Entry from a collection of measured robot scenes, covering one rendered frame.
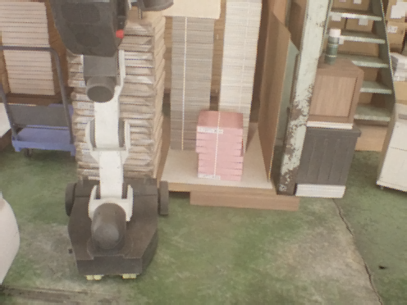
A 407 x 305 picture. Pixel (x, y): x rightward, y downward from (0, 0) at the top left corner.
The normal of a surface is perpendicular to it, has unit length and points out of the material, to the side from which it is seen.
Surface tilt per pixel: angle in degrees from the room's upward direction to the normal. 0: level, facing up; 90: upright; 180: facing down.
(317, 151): 90
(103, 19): 117
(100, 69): 72
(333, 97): 90
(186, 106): 90
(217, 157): 90
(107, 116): 79
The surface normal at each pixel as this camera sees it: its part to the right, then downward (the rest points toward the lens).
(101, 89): 0.09, 0.82
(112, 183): 0.14, 0.24
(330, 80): 0.00, 0.47
